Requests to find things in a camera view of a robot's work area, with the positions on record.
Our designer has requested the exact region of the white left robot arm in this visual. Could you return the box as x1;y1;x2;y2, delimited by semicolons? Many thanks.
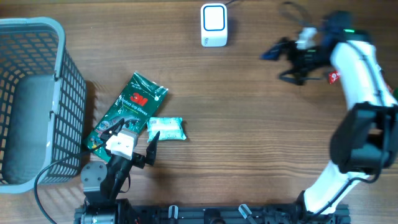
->
74;119;160;223

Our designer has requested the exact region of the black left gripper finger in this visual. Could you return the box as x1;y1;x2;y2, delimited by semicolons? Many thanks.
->
99;118;124;141
146;131;160;166

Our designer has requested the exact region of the white barcode scanner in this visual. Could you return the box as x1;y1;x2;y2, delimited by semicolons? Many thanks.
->
200;3;228;47

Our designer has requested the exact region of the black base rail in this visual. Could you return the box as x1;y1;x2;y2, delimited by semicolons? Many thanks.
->
74;203;351;224

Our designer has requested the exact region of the red coffee stick sachet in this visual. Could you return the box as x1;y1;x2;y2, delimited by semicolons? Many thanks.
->
328;70;340;84

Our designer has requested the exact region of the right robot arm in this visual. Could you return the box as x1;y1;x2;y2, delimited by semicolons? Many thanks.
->
261;11;397;222

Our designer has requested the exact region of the green 3M gloves packet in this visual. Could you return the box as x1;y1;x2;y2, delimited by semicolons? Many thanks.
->
83;72;168;162

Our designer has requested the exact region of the teal tissue pack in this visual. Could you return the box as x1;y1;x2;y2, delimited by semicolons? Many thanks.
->
147;117;187;142

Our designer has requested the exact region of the grey plastic shopping basket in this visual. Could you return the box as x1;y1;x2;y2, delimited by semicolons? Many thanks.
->
1;17;87;194

